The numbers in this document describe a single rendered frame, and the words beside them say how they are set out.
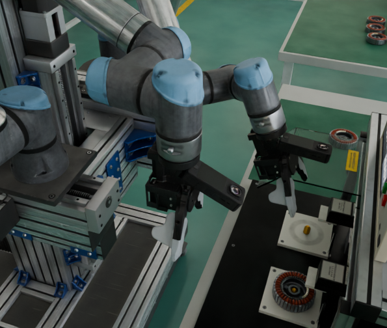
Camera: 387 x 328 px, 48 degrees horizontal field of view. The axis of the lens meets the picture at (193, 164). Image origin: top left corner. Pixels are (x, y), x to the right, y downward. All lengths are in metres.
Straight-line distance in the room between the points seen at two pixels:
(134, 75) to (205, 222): 1.85
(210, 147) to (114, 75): 2.33
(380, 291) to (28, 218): 0.94
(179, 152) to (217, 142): 2.35
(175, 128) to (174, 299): 1.57
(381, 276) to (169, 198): 0.43
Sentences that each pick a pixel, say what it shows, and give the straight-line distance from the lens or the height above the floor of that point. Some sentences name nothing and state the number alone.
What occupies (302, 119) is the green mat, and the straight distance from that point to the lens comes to 1.98.
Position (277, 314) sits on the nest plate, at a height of 0.78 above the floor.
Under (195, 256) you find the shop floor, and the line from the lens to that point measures 2.32.
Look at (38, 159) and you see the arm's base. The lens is 1.18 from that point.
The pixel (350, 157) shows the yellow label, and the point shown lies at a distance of 1.27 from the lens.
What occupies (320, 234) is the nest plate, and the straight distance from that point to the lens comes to 1.43.
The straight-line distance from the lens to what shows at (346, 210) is 1.32.
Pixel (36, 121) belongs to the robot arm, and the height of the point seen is 1.21.
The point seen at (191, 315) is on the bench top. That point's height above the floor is 0.75.
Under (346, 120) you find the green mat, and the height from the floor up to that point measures 0.75.
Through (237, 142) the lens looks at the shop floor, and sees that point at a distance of 3.06.
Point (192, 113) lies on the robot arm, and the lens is 0.66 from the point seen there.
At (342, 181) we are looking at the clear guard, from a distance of 1.18.
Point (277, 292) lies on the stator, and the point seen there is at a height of 0.82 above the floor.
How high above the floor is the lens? 1.80
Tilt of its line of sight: 39 degrees down
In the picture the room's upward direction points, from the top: 1 degrees clockwise
